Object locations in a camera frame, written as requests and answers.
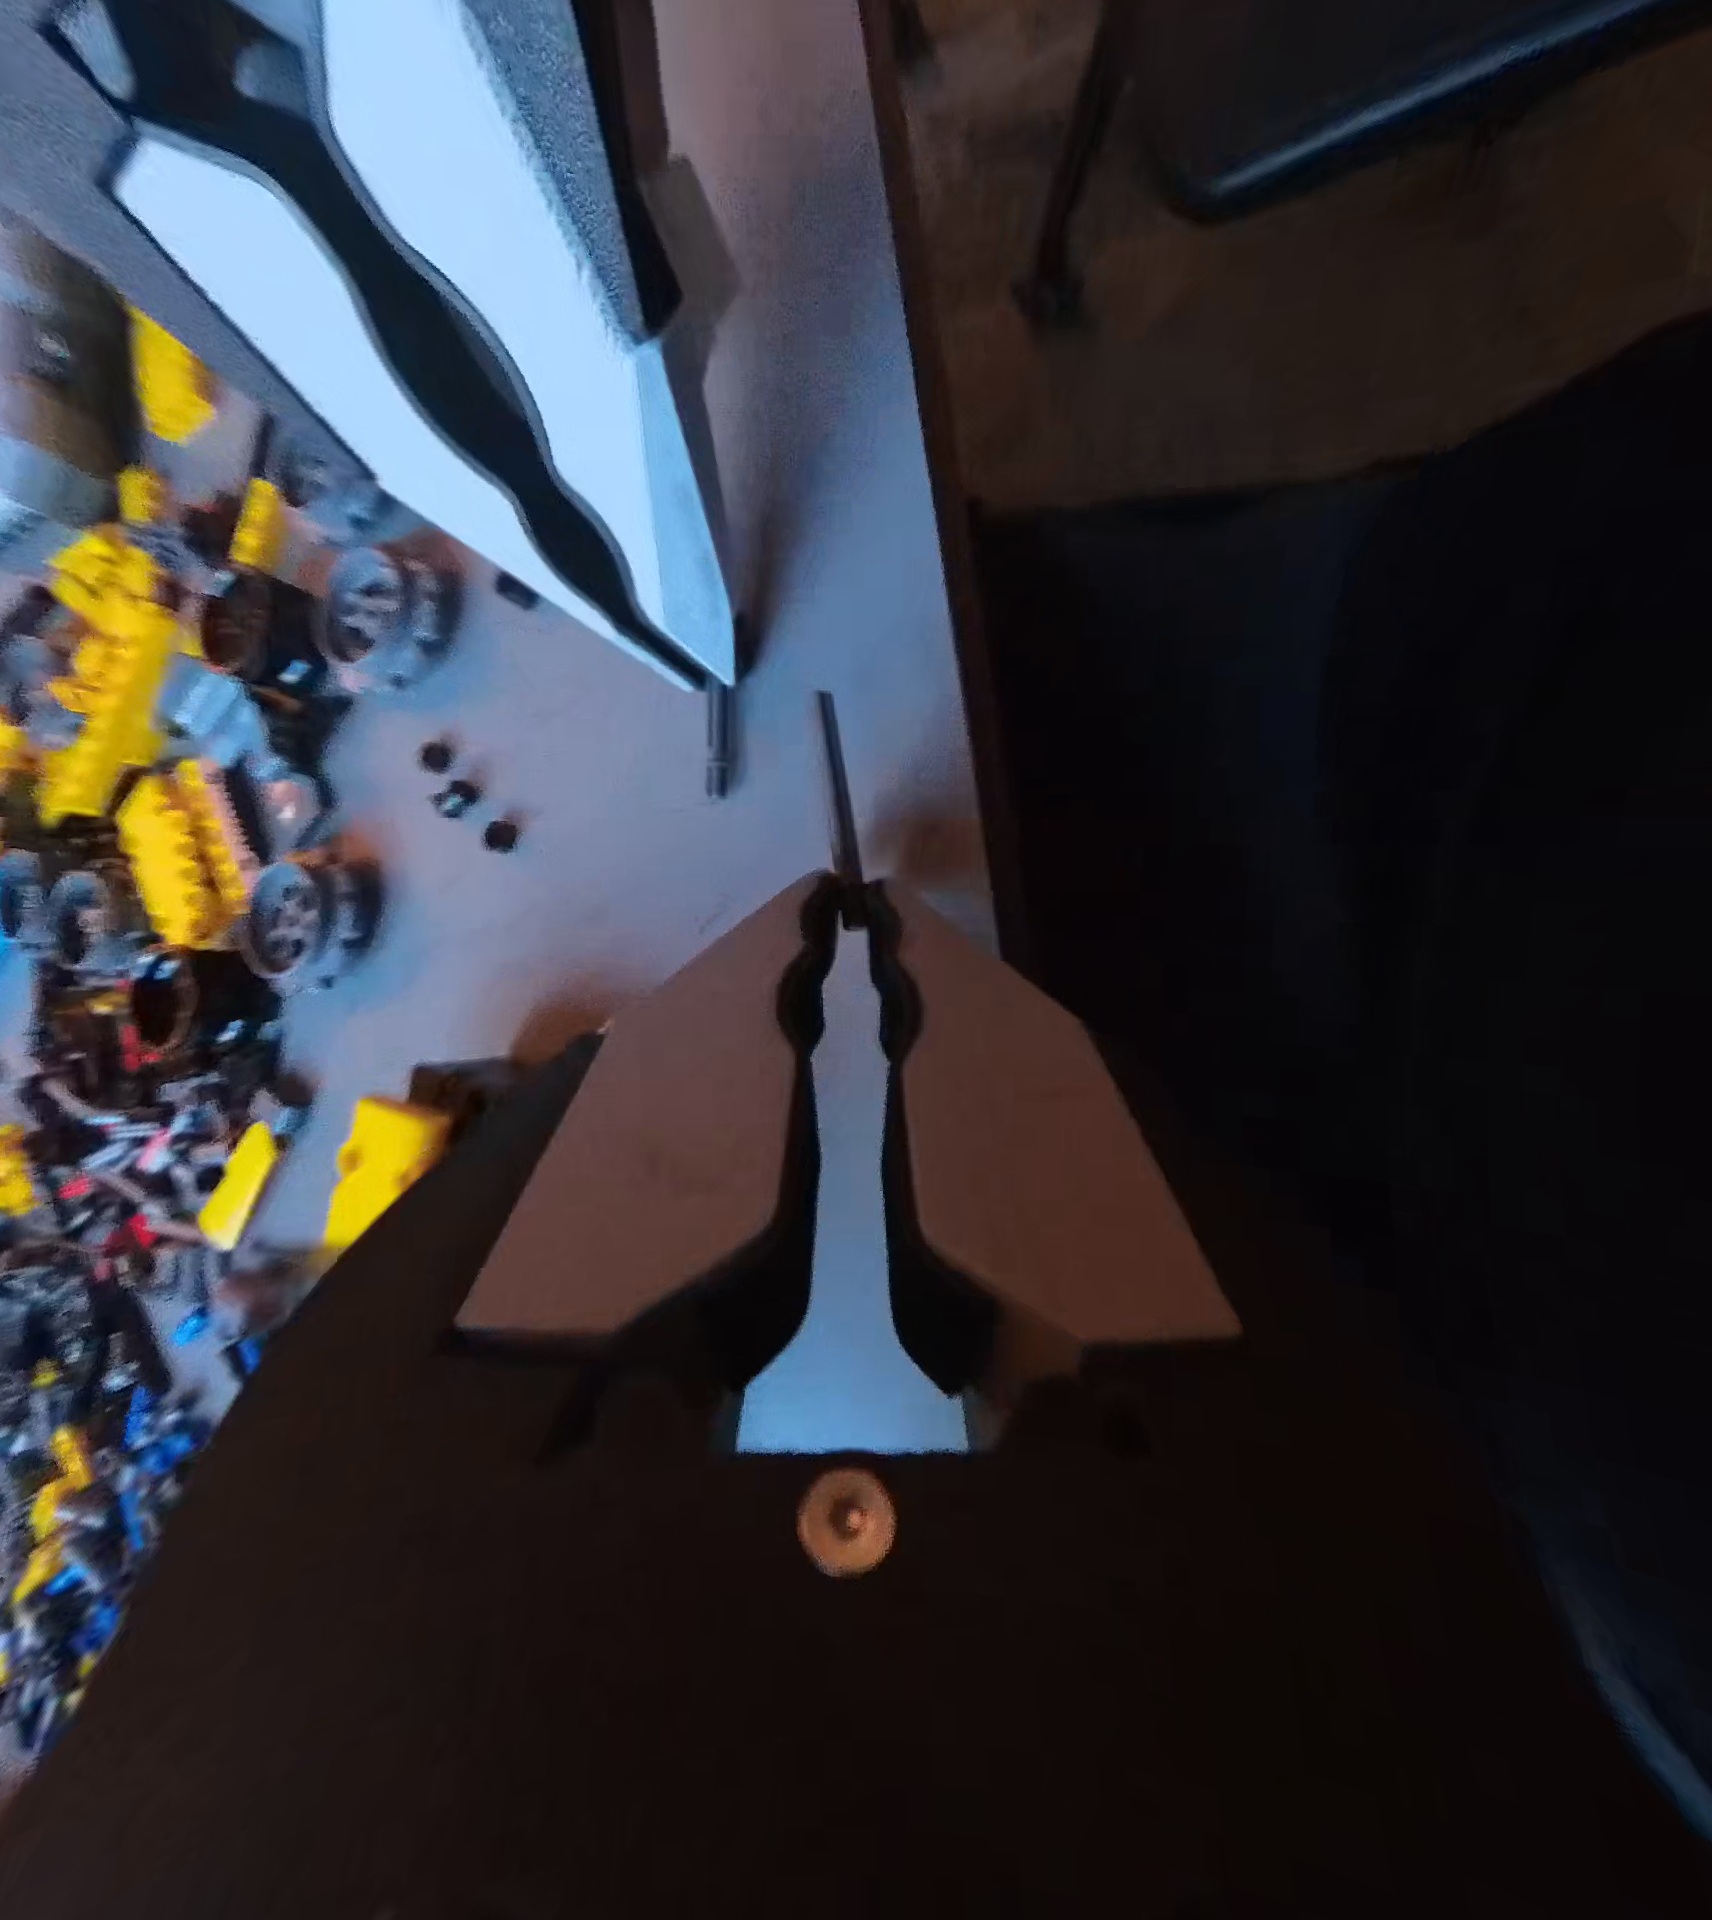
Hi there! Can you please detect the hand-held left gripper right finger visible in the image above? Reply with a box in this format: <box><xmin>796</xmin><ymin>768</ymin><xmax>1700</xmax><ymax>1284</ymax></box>
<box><xmin>869</xmin><ymin>883</ymin><xmax>1245</xmax><ymax>1449</ymax></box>

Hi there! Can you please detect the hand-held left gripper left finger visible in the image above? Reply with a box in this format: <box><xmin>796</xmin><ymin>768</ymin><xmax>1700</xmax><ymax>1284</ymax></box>
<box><xmin>455</xmin><ymin>872</ymin><xmax>840</xmax><ymax>1390</ymax></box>

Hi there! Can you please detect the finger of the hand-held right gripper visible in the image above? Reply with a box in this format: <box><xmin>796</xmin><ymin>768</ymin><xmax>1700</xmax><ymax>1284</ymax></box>
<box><xmin>112</xmin><ymin>132</ymin><xmax>705</xmax><ymax>698</ymax></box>
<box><xmin>318</xmin><ymin>0</ymin><xmax>741</xmax><ymax>692</ymax></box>

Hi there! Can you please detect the grey desk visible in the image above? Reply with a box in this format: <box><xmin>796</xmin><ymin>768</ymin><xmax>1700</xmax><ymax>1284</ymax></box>
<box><xmin>0</xmin><ymin>0</ymin><xmax>1000</xmax><ymax>1456</ymax></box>

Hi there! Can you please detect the black rubber tyre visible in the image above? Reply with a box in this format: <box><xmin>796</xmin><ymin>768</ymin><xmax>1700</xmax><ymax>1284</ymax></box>
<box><xmin>201</xmin><ymin>577</ymin><xmax>292</xmax><ymax>676</ymax></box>
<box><xmin>122</xmin><ymin>959</ymin><xmax>245</xmax><ymax>1082</ymax></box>

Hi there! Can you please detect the grey battery block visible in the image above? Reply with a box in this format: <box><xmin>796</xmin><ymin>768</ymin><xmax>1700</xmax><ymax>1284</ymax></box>
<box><xmin>0</xmin><ymin>426</ymin><xmax>114</xmax><ymax>563</ymax></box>

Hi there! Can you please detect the yellow curved panel piece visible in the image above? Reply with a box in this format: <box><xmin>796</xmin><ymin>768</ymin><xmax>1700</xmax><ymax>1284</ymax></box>
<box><xmin>201</xmin><ymin>1116</ymin><xmax>280</xmax><ymax>1251</ymax></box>

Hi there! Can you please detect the yellow and grey brick assembly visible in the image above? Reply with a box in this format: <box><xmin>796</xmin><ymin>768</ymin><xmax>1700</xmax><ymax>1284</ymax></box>
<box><xmin>45</xmin><ymin>526</ymin><xmax>273</xmax><ymax>947</ymax></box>

